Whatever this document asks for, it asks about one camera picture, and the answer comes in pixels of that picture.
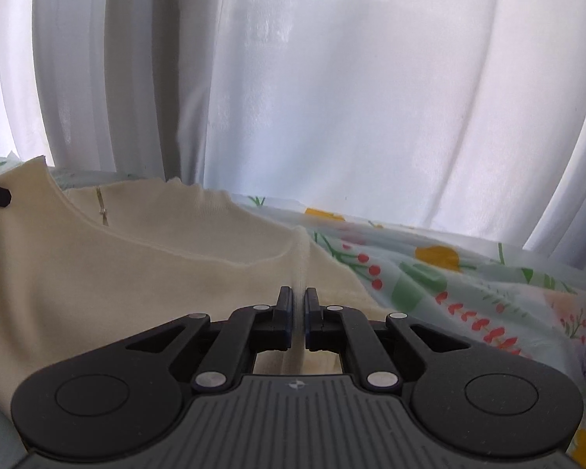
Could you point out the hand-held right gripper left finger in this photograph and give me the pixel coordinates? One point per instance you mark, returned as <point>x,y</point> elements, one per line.
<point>288,320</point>

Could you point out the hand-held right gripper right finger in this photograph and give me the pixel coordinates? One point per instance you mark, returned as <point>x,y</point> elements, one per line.
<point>308,320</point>

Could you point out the floral bedsheet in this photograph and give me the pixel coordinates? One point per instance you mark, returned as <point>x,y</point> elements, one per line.
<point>469,283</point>

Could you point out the cream knit sweater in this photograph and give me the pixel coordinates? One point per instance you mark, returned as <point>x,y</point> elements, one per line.
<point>127,273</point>

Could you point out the white curtain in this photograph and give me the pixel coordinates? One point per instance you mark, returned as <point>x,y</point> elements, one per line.
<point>346,83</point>

